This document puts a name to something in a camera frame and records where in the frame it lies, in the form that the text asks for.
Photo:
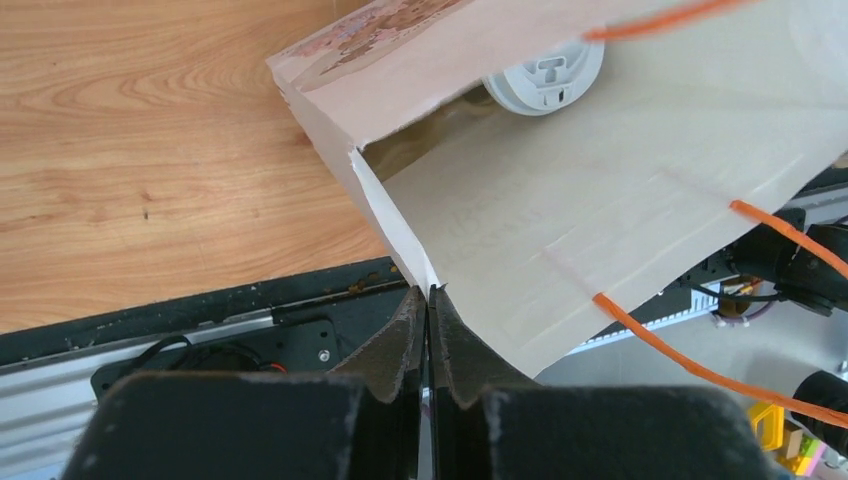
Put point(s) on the brown paper bag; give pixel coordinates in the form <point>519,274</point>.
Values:
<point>705,119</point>

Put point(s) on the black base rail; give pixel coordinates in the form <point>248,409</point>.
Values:
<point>52,377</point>

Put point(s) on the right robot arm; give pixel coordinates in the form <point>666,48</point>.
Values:
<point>800,277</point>

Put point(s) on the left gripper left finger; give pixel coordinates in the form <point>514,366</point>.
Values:
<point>360,420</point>

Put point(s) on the yellow plastic toy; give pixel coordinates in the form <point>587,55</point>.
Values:
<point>767,423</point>

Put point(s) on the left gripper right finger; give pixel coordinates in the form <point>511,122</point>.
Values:
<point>490,421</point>

